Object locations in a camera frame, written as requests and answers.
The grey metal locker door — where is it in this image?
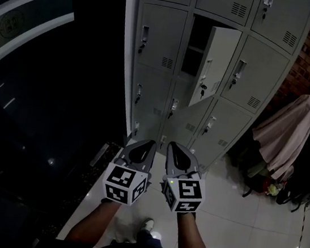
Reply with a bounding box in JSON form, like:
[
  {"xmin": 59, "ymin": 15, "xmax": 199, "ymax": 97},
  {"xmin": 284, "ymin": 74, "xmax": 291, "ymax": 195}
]
[{"xmin": 187, "ymin": 23, "xmax": 243, "ymax": 114}]

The person's right forearm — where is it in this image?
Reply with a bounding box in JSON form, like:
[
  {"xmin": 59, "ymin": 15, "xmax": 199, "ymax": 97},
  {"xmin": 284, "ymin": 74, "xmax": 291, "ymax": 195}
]
[{"xmin": 171, "ymin": 211, "xmax": 219, "ymax": 248}]

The black clothes rack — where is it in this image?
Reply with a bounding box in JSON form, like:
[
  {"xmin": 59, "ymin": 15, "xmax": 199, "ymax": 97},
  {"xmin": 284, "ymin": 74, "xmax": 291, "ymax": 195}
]
[{"xmin": 240, "ymin": 70, "xmax": 310, "ymax": 215}]

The pink hanging jacket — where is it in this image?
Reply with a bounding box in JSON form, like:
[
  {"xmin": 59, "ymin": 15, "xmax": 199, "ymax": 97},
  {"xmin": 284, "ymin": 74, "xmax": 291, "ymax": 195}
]
[{"xmin": 246, "ymin": 87, "xmax": 310, "ymax": 185}]

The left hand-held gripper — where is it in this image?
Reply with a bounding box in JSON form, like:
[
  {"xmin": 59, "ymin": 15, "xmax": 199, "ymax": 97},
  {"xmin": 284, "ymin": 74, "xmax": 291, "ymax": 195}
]
[{"xmin": 99, "ymin": 133, "xmax": 159, "ymax": 209}]

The red bag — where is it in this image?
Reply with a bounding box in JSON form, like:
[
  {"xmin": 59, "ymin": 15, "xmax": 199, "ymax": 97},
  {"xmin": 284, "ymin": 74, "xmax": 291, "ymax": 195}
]
[{"xmin": 257, "ymin": 176, "xmax": 273, "ymax": 195}]

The small black door key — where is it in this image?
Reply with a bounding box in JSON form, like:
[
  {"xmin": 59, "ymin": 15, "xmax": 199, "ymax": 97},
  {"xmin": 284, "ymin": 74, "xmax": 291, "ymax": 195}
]
[{"xmin": 198, "ymin": 83, "xmax": 208, "ymax": 100}]

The grey metal locker cabinet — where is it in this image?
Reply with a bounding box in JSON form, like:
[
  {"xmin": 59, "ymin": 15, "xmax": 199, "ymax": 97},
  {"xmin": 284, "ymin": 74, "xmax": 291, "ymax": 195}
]
[{"xmin": 115, "ymin": 0, "xmax": 310, "ymax": 183}]

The yellow plush toy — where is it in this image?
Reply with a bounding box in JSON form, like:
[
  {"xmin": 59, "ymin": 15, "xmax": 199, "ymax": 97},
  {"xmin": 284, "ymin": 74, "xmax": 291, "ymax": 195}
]
[{"xmin": 266, "ymin": 182, "xmax": 281, "ymax": 197}]

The dark glass door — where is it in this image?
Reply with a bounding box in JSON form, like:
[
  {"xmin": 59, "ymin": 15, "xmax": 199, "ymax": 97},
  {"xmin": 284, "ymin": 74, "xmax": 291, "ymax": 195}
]
[{"xmin": 0, "ymin": 0, "xmax": 147, "ymax": 230}]

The silver metal door fitting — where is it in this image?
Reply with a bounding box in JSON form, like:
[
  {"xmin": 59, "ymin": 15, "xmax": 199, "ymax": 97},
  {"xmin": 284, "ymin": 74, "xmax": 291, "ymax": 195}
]
[{"xmin": 89, "ymin": 140, "xmax": 111, "ymax": 169}]

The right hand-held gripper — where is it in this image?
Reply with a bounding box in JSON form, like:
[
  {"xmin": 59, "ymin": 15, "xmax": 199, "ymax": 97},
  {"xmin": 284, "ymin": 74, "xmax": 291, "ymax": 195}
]
[{"xmin": 156, "ymin": 141, "xmax": 213, "ymax": 217}]

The person's left forearm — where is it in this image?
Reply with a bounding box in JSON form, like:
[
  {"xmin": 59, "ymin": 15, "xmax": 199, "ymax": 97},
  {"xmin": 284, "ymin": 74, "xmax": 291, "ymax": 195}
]
[{"xmin": 65, "ymin": 194, "xmax": 122, "ymax": 248}]

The person's blue jeans leg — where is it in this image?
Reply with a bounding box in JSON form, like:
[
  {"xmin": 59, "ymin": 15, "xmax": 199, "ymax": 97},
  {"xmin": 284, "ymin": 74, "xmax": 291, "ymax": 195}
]
[{"xmin": 134, "ymin": 228, "xmax": 168, "ymax": 248}]

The person's white shoe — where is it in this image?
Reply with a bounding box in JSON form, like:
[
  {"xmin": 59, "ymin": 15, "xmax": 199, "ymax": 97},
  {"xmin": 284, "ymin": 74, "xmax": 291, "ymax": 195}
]
[{"xmin": 139, "ymin": 217, "xmax": 156, "ymax": 233}]

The green garment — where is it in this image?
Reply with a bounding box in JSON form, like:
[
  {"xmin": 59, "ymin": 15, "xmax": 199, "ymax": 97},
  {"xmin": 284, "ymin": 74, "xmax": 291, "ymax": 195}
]
[{"xmin": 246, "ymin": 159, "xmax": 270, "ymax": 180}]

